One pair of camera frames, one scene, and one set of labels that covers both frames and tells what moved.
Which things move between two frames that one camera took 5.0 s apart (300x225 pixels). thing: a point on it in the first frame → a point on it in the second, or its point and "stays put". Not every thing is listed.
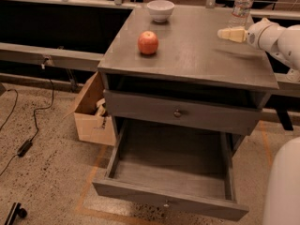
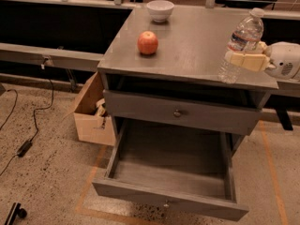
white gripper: x=257 y=36 → x=283 y=61
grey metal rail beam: x=53 y=56 stays put
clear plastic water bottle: x=244 y=2 → x=247 y=31
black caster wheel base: x=15 y=212 stays put
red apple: x=148 y=43 stays put
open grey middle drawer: x=176 y=166 stays put
